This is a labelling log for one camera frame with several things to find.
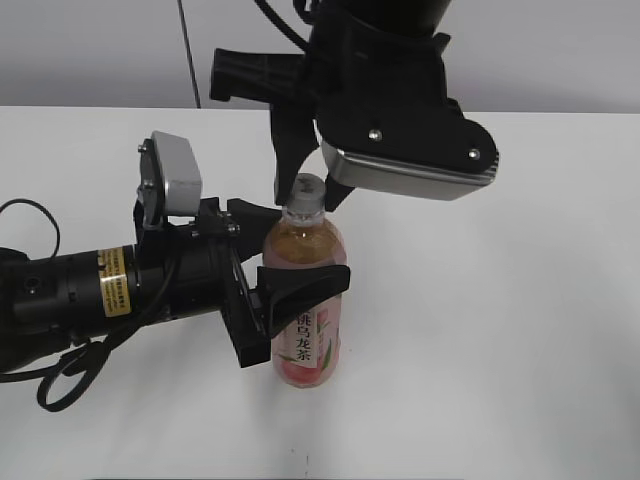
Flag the white bottle cap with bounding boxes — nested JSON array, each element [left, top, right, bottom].
[[285, 173, 326, 215]]

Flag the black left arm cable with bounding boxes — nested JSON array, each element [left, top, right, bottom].
[[0, 198, 176, 412]]

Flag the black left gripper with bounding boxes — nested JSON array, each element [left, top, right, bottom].
[[131, 130, 351, 369]]

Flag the peach oolong tea bottle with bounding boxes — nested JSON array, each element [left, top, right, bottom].
[[261, 172, 351, 389]]

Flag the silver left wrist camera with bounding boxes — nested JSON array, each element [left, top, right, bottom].
[[151, 131, 203, 217]]

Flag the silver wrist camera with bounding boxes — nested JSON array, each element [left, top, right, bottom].
[[151, 131, 203, 217], [321, 142, 499, 201]]

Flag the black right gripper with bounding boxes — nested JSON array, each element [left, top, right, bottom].
[[209, 9, 498, 210]]

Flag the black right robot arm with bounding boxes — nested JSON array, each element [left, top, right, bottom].
[[210, 1, 499, 211]]

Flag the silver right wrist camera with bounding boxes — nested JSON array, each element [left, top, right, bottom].
[[321, 142, 499, 201]]

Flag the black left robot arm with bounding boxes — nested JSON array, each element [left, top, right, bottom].
[[1, 131, 350, 372]]

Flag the black cable on wall left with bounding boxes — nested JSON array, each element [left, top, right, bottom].
[[176, 0, 202, 109]]

